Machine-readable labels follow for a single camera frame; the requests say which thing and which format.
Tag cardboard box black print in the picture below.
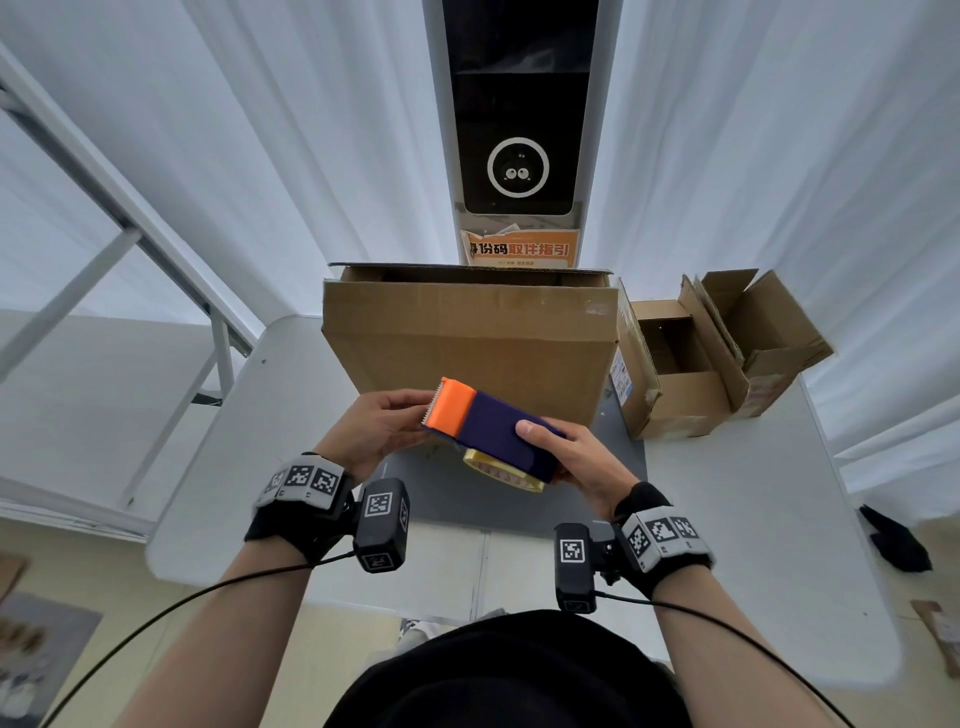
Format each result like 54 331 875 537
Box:
611 277 751 442

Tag person's left hand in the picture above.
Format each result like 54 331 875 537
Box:
313 388 436 485

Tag person's right hand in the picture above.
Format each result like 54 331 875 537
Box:
515 417 643 523

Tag white metal frame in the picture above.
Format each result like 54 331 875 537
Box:
0 44 260 541

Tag grey trousers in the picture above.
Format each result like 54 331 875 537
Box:
367 616 451 669

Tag brown paper package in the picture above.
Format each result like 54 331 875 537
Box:
909 598 960 680

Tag large cardboard box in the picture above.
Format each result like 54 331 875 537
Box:
322 262 622 429

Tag grey scanning mat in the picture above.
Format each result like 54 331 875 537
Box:
371 0 650 538

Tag blue orange tape dispenser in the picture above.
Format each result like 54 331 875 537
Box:
421 376 568 485
461 448 547 495

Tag red print cardboard box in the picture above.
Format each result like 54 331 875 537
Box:
693 268 835 420

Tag black tracker cable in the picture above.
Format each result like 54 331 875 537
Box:
37 549 360 728
592 590 858 728

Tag grey scanner kiosk with poster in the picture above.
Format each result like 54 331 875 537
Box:
459 227 583 270

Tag black shirt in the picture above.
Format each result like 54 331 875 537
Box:
326 608 695 728

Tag grey printed floor mat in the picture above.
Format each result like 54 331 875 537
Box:
0 590 104 728

